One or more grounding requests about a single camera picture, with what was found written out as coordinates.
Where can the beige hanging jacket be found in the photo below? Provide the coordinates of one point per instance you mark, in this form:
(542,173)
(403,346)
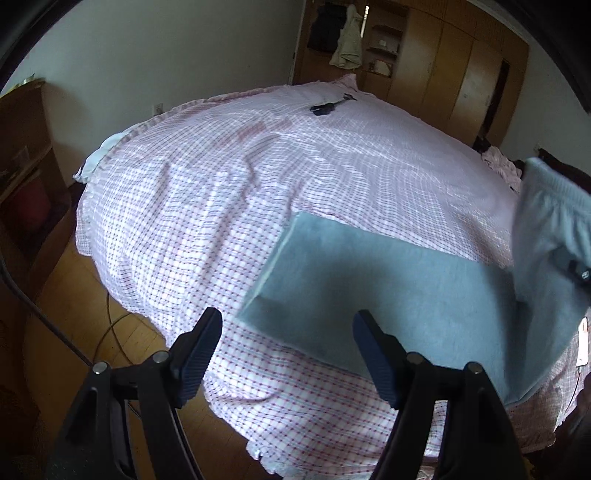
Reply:
(349,52)

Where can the teal pants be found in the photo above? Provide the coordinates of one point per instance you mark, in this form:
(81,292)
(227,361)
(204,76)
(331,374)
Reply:
(515,321)

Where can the wooden bedside shelf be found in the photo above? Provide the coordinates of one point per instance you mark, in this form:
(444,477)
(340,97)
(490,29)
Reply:
(37,217)

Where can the dark hanging garment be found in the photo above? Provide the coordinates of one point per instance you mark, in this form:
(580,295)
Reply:
(326,28)

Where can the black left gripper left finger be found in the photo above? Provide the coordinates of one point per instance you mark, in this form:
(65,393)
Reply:
(166,382)

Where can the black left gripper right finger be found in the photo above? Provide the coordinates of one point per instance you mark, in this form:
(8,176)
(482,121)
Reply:
(402,379)

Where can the wooden wardrobe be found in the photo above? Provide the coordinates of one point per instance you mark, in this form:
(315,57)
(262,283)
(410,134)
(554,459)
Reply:
(450,63)

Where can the pile of lilac clothes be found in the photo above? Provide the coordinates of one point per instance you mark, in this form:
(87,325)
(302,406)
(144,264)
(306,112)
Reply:
(504,167)

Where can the black keys on bed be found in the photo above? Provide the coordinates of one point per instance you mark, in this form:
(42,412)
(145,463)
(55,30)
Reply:
(327,108)

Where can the white smartphone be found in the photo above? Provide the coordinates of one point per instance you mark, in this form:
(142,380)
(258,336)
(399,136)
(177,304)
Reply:
(583,344)

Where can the pink checkered bed sheet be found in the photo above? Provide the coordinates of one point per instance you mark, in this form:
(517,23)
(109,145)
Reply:
(184,210)

